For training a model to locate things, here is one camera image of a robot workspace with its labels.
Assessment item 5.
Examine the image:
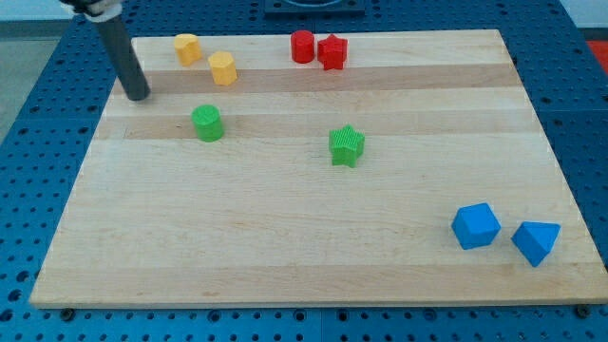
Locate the yellow hexagon block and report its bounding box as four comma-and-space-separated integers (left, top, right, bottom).
207, 51, 238, 86

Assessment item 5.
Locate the red cylinder block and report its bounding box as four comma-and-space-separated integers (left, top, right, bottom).
291, 30, 315, 64

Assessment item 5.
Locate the light wooden board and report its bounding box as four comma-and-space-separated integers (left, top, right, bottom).
29, 29, 607, 309

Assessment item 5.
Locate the green star block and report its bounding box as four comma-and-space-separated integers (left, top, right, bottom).
329, 124, 365, 168

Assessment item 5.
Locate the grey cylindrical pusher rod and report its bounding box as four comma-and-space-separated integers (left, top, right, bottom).
95, 15, 150, 102

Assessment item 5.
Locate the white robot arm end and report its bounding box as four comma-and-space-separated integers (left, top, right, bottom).
59, 0, 123, 23

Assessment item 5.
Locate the yellow heart block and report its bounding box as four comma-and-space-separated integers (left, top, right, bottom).
174, 33, 203, 67

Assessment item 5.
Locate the green cylinder block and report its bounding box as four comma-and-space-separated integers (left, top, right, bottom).
191, 104, 224, 143

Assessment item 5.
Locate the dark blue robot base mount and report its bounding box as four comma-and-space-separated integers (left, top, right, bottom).
262, 0, 367, 15

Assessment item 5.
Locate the blue triangular prism block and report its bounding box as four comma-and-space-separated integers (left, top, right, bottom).
511, 221, 561, 268

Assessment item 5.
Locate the red star block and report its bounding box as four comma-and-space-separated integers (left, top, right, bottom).
317, 34, 348, 70

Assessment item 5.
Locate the blue cube block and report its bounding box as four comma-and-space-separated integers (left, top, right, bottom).
451, 202, 502, 250

